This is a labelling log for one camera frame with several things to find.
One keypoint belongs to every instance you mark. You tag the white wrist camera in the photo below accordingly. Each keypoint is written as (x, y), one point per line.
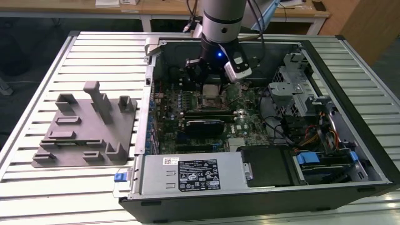
(237, 74)

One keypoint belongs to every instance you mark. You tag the round coin battery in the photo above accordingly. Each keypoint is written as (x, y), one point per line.
(245, 87)

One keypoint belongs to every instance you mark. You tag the perforated metal drive cage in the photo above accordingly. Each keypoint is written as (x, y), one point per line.
(282, 90)

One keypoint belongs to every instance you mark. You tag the black RAM slot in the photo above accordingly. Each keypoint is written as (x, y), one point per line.
(209, 116)
(209, 119)
(209, 112)

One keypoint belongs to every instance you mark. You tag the silver power supply unit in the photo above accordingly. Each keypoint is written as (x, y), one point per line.
(149, 173)

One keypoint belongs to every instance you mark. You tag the thin metal locking lever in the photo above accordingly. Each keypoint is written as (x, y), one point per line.
(236, 99)

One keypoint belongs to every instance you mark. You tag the green RAM stick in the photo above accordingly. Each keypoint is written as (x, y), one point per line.
(77, 142)

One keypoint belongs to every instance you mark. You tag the silver CPU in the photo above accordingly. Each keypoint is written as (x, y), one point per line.
(209, 91)

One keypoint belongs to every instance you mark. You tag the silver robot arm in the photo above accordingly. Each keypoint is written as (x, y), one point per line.
(221, 23)

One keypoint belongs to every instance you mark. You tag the silver chipset heatsink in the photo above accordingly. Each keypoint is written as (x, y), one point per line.
(236, 144)

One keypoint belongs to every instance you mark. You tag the white box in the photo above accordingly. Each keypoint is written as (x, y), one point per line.
(129, 1)
(106, 2)

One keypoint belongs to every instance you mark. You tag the hard disk in blue carrier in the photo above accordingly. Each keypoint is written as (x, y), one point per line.
(306, 159)

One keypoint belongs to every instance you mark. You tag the small black device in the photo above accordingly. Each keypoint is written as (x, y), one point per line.
(318, 5)

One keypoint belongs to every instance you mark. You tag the grey parts rack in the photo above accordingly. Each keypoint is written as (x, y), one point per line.
(90, 133)

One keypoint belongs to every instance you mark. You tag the green motherboard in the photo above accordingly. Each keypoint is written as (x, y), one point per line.
(252, 127)

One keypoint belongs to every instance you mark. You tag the small black graphics card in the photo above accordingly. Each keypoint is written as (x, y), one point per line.
(204, 128)

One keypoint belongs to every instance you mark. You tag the wooden desk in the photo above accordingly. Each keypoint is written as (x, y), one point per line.
(77, 10)

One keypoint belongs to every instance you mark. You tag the CPU socket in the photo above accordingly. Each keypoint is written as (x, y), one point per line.
(208, 105)

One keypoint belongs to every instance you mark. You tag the metal disk bay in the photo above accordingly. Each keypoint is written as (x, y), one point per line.
(364, 174)

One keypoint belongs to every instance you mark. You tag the brown wooden cabinet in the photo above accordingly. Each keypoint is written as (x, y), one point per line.
(368, 28)

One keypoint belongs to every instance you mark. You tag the black PC case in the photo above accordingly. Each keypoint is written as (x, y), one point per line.
(218, 206)

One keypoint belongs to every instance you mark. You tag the blue plastic latch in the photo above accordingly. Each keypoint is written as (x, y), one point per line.
(120, 177)

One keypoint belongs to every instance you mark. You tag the black plastic drive cover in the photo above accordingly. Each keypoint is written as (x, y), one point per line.
(268, 166)

